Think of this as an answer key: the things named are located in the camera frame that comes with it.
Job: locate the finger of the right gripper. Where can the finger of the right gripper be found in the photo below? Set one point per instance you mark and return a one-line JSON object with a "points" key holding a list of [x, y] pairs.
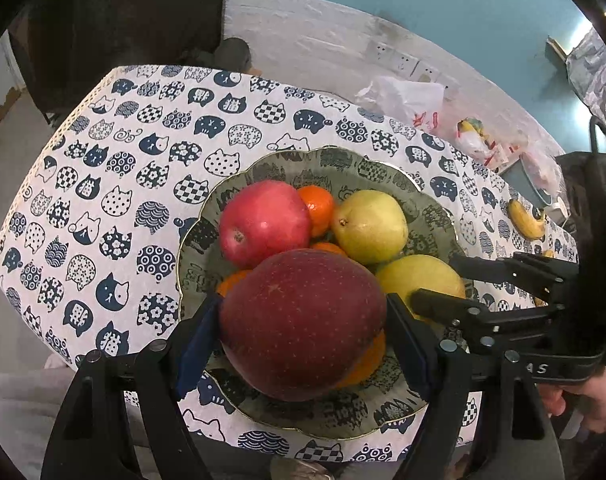
{"points": [[522, 271], [528, 333]]}

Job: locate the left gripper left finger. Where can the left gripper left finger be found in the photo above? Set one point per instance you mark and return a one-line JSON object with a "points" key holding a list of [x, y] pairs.
{"points": [[91, 438]]}

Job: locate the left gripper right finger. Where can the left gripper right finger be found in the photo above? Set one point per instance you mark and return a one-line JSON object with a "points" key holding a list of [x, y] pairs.
{"points": [[514, 439]]}

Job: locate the banana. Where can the banana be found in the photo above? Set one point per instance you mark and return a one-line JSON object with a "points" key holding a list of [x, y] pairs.
{"points": [[529, 222], [543, 260]]}

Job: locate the large orange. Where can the large orange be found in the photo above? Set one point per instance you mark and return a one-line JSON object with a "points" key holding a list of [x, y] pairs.
{"points": [[367, 363], [231, 281]]}

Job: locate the yellow pear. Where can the yellow pear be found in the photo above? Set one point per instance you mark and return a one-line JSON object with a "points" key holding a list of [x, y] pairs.
{"points": [[370, 227]]}

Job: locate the small tangerine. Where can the small tangerine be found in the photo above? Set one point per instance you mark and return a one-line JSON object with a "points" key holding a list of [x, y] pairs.
{"points": [[320, 204], [329, 247]]}

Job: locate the dark red apple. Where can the dark red apple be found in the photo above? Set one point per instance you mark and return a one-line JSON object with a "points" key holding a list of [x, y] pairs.
{"points": [[298, 322]]}

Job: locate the person right hand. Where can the person right hand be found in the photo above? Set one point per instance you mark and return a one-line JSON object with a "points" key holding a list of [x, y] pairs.
{"points": [[594, 390]]}

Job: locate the green patterned plate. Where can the green patterned plate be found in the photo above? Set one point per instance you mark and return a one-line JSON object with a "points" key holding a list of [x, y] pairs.
{"points": [[344, 414]]}

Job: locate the teal trash bin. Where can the teal trash bin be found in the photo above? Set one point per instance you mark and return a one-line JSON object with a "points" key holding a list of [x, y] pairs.
{"points": [[536, 175]]}

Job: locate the red paper bag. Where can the red paper bag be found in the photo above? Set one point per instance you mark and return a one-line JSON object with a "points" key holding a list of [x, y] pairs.
{"points": [[472, 139]]}

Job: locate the cat pattern tablecloth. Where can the cat pattern tablecloth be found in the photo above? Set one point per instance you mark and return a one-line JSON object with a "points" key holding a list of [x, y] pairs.
{"points": [[89, 249]]}

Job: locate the grey curtain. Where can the grey curtain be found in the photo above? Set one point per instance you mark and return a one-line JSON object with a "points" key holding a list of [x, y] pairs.
{"points": [[586, 69]]}

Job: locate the white plastic shopping bag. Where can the white plastic shopping bag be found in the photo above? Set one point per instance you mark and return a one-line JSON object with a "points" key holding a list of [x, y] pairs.
{"points": [[413, 103]]}

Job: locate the black cylinder speaker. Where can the black cylinder speaker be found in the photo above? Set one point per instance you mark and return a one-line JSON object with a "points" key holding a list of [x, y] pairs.
{"points": [[234, 55]]}

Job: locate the white wall socket strip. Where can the white wall socket strip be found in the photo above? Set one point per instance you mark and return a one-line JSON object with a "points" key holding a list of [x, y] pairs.
{"points": [[405, 65]]}

